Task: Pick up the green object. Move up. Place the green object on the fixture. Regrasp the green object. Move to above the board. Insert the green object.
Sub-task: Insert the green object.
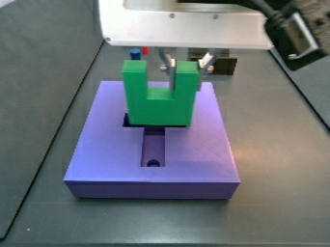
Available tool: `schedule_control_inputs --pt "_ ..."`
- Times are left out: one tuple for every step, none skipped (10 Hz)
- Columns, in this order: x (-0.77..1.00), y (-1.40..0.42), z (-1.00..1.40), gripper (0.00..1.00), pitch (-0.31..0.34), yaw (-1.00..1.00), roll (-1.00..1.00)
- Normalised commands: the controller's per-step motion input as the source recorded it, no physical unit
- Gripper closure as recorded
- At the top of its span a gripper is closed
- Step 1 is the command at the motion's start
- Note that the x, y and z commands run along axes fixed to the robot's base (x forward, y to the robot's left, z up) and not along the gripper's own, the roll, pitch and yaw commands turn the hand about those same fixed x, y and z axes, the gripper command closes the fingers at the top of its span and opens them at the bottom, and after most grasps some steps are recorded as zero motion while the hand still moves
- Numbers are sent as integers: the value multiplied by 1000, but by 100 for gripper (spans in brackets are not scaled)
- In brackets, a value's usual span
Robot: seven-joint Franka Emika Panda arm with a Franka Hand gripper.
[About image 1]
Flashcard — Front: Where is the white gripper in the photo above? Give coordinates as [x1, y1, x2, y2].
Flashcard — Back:
[98, 0, 273, 90]

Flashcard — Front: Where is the green U-shaped block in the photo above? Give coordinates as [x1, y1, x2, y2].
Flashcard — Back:
[123, 60, 200, 126]

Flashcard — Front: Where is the purple board with cross slot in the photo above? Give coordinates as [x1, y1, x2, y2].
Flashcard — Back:
[64, 81, 239, 199]

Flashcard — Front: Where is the red cylinder peg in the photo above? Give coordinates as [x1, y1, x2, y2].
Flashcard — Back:
[142, 46, 150, 55]

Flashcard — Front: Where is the blue cylinder peg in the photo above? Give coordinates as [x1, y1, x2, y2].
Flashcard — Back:
[130, 47, 142, 60]

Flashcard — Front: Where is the black angle bracket fixture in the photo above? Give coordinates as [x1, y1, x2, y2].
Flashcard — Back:
[188, 48, 238, 75]

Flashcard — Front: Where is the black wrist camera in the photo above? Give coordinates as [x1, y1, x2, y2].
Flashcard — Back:
[265, 7, 330, 71]

